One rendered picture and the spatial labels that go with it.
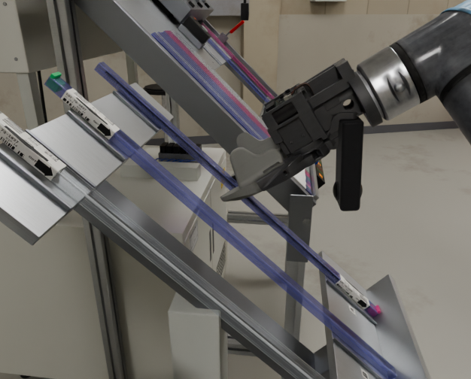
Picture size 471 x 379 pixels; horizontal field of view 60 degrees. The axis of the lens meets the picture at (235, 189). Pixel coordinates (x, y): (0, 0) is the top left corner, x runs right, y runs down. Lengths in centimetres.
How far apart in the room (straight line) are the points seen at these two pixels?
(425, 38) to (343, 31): 355
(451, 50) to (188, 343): 43
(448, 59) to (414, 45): 4
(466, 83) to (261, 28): 324
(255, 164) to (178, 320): 20
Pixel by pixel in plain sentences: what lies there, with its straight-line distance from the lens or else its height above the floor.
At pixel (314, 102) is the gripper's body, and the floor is 103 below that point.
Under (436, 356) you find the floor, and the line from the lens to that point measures 173.
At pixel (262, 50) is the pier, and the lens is 367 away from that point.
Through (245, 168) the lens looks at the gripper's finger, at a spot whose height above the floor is 95.
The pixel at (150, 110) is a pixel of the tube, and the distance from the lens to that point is 53.
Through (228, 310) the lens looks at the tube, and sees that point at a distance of 36.
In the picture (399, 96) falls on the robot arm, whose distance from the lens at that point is 49.
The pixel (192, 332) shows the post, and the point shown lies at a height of 79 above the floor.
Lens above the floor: 113
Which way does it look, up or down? 23 degrees down
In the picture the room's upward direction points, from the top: straight up
